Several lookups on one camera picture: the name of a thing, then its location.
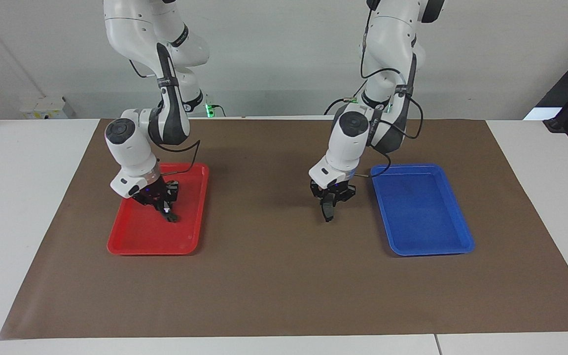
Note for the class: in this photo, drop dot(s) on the brown table mat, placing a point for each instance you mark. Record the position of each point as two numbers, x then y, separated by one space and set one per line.
289 276

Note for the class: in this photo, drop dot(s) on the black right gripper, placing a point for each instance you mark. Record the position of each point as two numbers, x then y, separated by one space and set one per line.
153 195

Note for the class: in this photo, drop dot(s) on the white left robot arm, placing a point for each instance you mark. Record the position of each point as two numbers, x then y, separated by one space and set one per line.
348 138

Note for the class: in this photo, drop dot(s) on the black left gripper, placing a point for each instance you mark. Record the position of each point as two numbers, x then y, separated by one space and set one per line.
336 191

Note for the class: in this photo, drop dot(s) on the short dark brake pad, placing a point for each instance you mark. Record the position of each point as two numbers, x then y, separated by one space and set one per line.
329 214

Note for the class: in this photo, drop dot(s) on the red plastic tray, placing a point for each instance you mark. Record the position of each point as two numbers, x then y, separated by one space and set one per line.
136 236

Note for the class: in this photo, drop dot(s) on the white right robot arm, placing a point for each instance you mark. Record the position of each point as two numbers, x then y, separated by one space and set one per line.
126 143

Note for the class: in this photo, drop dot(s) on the blue plastic tray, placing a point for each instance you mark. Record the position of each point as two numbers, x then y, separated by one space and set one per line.
432 222

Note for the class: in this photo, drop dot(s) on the white wall socket box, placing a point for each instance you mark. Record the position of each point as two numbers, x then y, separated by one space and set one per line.
47 108

